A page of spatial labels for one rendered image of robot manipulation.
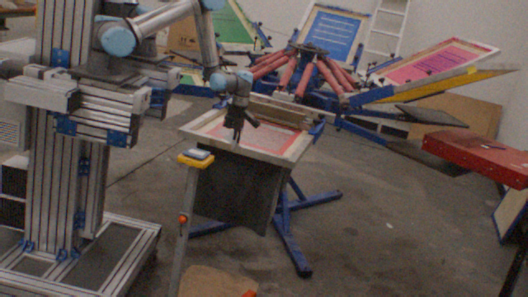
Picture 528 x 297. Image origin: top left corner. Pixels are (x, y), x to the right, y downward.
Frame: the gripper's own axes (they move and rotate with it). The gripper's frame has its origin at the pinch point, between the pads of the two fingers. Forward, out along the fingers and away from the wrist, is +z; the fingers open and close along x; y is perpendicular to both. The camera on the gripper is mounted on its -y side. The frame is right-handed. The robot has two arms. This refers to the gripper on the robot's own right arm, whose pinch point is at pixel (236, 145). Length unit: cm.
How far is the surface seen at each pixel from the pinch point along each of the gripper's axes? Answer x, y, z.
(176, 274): 21, 11, 64
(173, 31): -425, 226, 27
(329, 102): -119, -25, -4
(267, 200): -7.7, -19.1, 25.9
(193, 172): 21.0, 11.3, 9.9
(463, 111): -465, -152, 43
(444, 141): -62, -96, -13
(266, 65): -133, 25, -15
